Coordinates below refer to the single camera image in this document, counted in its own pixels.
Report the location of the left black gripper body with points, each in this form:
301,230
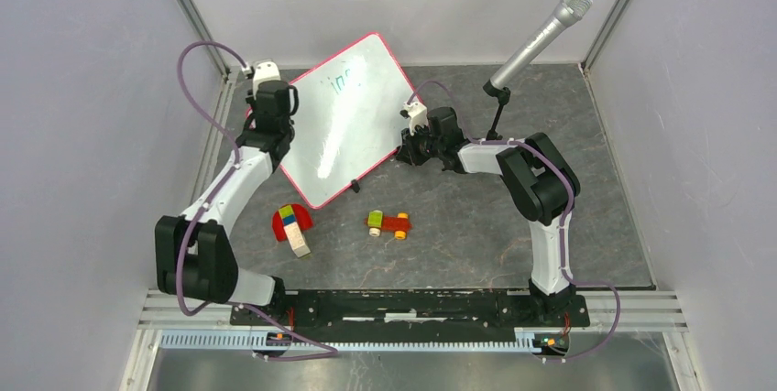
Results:
287,128

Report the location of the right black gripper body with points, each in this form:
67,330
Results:
421,146

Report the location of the pink framed whiteboard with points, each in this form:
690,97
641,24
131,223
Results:
348,121

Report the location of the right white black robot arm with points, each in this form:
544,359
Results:
540,183

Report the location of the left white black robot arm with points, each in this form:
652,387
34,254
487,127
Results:
194,257

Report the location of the black tripod microphone stand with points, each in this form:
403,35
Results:
502,95

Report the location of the red wooden block toy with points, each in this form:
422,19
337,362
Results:
289,223

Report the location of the red toy car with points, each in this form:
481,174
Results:
378,223

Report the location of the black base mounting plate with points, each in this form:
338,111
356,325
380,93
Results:
420,315

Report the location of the silver microphone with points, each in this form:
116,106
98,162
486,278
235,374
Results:
566,14

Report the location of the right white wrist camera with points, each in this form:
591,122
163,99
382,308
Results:
416,115

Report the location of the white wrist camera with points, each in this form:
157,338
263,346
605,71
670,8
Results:
416,115
261,71

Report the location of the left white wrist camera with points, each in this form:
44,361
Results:
261,71

